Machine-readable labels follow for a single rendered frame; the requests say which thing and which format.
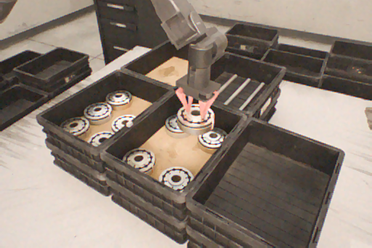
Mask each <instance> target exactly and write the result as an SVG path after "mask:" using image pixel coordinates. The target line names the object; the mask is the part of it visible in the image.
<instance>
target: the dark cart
mask: <svg viewBox="0 0 372 248"><path fill-rule="evenodd" d="M94 8H95V12H96V16H97V25H98V29H99V32H100V41H101V45H102V51H103V58H104V61H105V65H108V64H110V63H111V62H113V61H114V60H115V59H118V58H119V57H120V56H122V55H124V53H127V52H128V51H129V50H131V49H133V48H134V47H136V46H140V47H147V48H149V49H153V48H156V47H157V46H158V45H161V44H162V43H164V42H165V41H167V40H169V38H168V36H167V33H166V32H165V30H164V29H163V28H162V26H161V24H162V23H163V22H161V19H160V18H159V16H158V15H157V13H156V11H155V7H154V6H153V3H152V1H151V0H94Z"/></svg>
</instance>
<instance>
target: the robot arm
mask: <svg viewBox="0 0 372 248"><path fill-rule="evenodd" d="M151 1H152V3H153V6H154V7H155V11H156V13H157V15H158V16H159V18H160V19H161V22H163V23H162V24H161V26H162V28H163V29H164V30H165V32H166V33H167V36H168V38H169V39H170V42H171V43H172V44H174V45H175V47H176V48H177V50H179V49H180V48H182V47H183V46H184V45H187V44H188V43H189V54H188V65H187V74H186V75H184V76H182V78H180V79H177V80H176V86H180V88H179V89H178V90H176V94H177V96H179V99H180V100H181V101H182V104H183V105H184V107H185V110H186V111H188V110H190V107H191V105H192V102H193V98H195V99H198V100H199V107H200V111H201V118H202V119H204V117H205V116H206V114H207V111H208V109H209V108H210V105H212V103H213V102H214V101H215V99H216V97H217V96H218V90H220V88H221V84H218V83H217V82H213V81H211V80H210V70H211V59H213V58H215V57H216V56H217V55H218V54H219V53H221V52H222V51H223V50H225V48H226V47H227V37H226V36H225V35H224V34H223V33H222V32H220V31H218V30H217V28H216V27H215V26H213V27H212V26H211V27H210V28H206V26H205V25H204V23H203V22H202V20H201V18H200V16H199V14H198V13H197V12H196V9H195V8H194V6H193V5H192V4H191V3H190V4H189V2H188V0H151ZM16 3H17V0H0V25H1V24H2V23H3V22H5V20H6V19H7V18H8V15H9V13H10V12H11V11H12V9H13V7H14V6H15V4H16ZM196 33H197V34H196ZM195 34H196V35H195ZM193 35H195V36H193ZM191 36H193V37H192V38H191V39H190V37H191ZM187 39H188V40H187ZM194 39H196V40H195V41H193V40H194ZM185 40H187V41H186V42H185ZM185 95H187V96H188V104H187V101H186V99H185Z"/></svg>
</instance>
